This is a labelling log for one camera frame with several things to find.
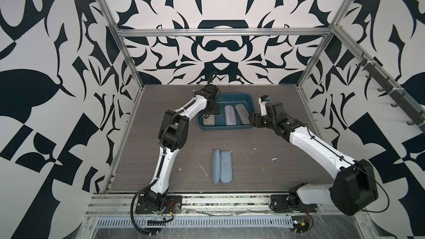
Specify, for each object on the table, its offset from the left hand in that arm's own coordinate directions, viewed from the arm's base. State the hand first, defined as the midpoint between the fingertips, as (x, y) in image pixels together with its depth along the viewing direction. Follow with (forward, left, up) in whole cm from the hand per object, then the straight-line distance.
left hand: (209, 108), depth 103 cm
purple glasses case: (-6, -12, 0) cm, 13 cm away
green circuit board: (-59, -37, -5) cm, 70 cm away
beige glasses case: (-9, +1, -1) cm, 9 cm away
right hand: (-13, -23, +13) cm, 30 cm away
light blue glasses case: (-40, -2, +1) cm, 40 cm away
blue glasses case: (-39, -7, -1) cm, 40 cm away
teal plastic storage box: (-1, -17, -2) cm, 17 cm away
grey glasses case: (-4, -21, 0) cm, 21 cm away
